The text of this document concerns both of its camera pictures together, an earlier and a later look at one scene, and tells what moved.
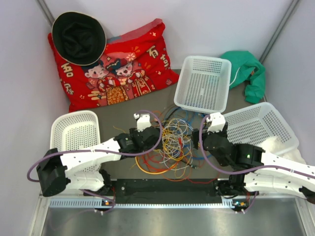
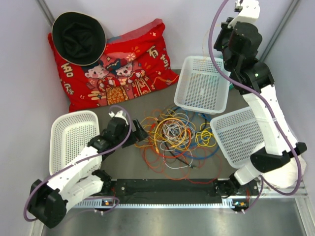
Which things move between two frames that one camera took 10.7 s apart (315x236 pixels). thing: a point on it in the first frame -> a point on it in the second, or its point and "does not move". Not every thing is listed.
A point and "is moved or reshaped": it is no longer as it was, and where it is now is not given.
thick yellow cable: [146, 171] is moved or reshaped
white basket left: [76, 130] does not move
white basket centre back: [204, 84] does not move
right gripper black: [195, 132] -> [224, 30]
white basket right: [262, 126] does not move
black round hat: [79, 39] does not move
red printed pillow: [135, 65] does not move
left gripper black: [134, 132] -> [141, 134]
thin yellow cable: [175, 142] is moved or reshaped
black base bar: [167, 191] does not move
